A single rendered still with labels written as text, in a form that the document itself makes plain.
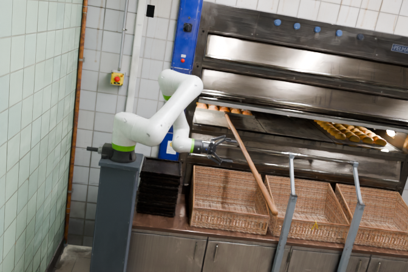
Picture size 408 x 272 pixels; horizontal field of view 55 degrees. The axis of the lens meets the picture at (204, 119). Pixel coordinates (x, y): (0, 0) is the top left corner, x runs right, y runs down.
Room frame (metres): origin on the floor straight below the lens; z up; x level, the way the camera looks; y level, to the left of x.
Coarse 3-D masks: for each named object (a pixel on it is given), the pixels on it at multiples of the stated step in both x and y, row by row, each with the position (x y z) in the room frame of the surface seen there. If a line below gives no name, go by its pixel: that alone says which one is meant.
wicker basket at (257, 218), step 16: (192, 176) 2.79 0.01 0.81; (208, 176) 2.89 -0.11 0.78; (224, 176) 2.91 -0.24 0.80; (240, 176) 2.93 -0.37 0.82; (192, 192) 2.58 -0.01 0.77; (208, 192) 2.86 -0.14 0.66; (224, 192) 2.88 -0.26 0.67; (240, 192) 2.90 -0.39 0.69; (192, 208) 2.44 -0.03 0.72; (208, 208) 2.45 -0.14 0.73; (224, 208) 2.77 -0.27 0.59; (240, 208) 2.83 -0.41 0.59; (256, 208) 2.83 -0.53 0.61; (192, 224) 2.44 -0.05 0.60; (208, 224) 2.45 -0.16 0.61; (224, 224) 2.46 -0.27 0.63; (240, 224) 2.57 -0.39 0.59; (256, 224) 2.61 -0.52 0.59
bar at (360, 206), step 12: (228, 144) 2.58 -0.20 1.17; (288, 156) 2.62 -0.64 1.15; (300, 156) 2.63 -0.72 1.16; (312, 156) 2.65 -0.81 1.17; (360, 192) 2.54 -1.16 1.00; (288, 204) 2.42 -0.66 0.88; (360, 204) 2.46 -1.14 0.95; (288, 216) 2.40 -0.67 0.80; (360, 216) 2.46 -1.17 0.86; (288, 228) 2.40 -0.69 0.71; (348, 240) 2.46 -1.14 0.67; (276, 252) 2.43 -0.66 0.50; (348, 252) 2.46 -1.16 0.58; (276, 264) 2.40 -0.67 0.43
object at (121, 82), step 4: (112, 72) 2.77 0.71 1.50; (116, 72) 2.78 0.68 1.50; (120, 72) 2.79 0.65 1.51; (124, 72) 2.81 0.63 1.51; (112, 76) 2.78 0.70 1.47; (120, 76) 2.78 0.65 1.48; (124, 76) 2.79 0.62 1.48; (112, 80) 2.78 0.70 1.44; (120, 80) 2.78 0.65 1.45; (124, 80) 2.82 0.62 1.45; (112, 84) 2.78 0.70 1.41; (116, 84) 2.78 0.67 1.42; (120, 84) 2.78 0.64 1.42
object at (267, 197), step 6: (228, 120) 3.13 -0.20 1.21; (234, 132) 2.80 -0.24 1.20; (240, 144) 2.53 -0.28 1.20; (246, 156) 2.31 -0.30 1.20; (252, 162) 2.22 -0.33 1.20; (252, 168) 2.13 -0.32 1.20; (258, 174) 2.04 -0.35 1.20; (258, 180) 1.96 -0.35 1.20; (264, 186) 1.88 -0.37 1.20; (264, 192) 1.82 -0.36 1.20; (264, 198) 1.80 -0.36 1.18; (270, 198) 1.76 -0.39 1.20; (270, 204) 1.70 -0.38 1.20; (270, 210) 1.66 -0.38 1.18; (276, 210) 1.64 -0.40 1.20
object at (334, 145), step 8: (192, 128) 2.92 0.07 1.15; (200, 128) 2.93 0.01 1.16; (208, 128) 2.93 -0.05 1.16; (216, 128) 2.94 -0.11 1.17; (224, 128) 2.95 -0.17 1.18; (248, 136) 2.97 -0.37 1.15; (256, 136) 2.98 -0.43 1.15; (264, 136) 2.98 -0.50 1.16; (272, 136) 2.99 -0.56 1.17; (280, 136) 3.01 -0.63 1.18; (288, 136) 3.05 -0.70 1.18; (312, 144) 3.03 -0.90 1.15; (320, 144) 3.04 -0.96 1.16; (328, 144) 3.04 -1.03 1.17; (336, 144) 3.05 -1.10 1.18; (344, 144) 3.08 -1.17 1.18; (352, 144) 3.13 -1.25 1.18; (368, 152) 3.08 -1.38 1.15; (376, 152) 3.09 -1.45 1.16; (384, 152) 3.10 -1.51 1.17; (392, 152) 3.11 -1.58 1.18; (400, 152) 3.14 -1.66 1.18
